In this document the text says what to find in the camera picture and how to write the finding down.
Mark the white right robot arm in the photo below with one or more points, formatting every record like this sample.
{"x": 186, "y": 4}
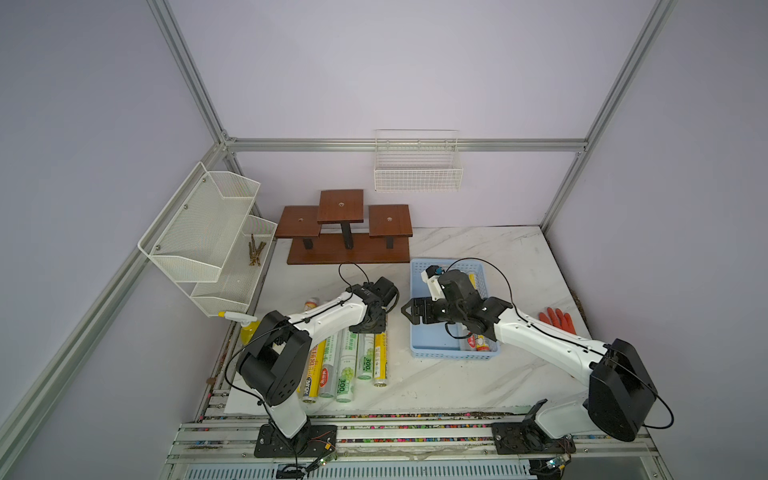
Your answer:
{"x": 618, "y": 392}

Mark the red rubber glove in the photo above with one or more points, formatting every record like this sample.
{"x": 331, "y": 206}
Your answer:
{"x": 557, "y": 318}

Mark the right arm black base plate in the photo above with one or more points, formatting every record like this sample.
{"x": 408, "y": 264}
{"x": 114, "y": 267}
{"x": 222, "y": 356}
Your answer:
{"x": 526, "y": 437}

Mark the brown wooden tiered stand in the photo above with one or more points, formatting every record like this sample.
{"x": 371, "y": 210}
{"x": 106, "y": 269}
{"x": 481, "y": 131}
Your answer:
{"x": 342, "y": 229}

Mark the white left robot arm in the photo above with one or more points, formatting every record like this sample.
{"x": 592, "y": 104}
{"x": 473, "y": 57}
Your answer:
{"x": 272, "y": 363}

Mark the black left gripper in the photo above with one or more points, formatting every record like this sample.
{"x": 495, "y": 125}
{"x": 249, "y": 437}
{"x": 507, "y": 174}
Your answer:
{"x": 380, "y": 327}

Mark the wooden clothespins bundle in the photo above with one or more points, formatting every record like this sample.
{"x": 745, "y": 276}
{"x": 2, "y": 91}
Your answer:
{"x": 255, "y": 250}

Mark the yellow wrap roll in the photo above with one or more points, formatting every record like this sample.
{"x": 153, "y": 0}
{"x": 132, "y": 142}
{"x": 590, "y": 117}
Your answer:
{"x": 311, "y": 382}
{"x": 481, "y": 342}
{"x": 380, "y": 372}
{"x": 310, "y": 304}

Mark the white wire wall basket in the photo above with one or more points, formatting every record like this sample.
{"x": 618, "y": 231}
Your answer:
{"x": 417, "y": 160}

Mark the aluminium rail frame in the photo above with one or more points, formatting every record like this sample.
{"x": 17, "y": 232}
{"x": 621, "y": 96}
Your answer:
{"x": 399, "y": 446}

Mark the light blue plastic basket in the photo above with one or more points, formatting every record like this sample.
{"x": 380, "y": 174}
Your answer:
{"x": 431, "y": 341}

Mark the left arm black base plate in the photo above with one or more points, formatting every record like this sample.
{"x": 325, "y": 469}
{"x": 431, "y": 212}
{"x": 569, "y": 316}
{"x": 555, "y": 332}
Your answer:
{"x": 294, "y": 441}

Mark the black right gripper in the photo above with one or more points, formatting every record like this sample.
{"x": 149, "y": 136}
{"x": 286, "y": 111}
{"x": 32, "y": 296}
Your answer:
{"x": 417, "y": 308}

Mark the white mesh two-tier shelf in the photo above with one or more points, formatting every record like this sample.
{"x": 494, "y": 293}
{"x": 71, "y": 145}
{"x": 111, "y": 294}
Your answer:
{"x": 199, "y": 241}

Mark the yellow spray bottle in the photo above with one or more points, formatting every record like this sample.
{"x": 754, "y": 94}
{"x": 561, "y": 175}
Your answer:
{"x": 248, "y": 324}

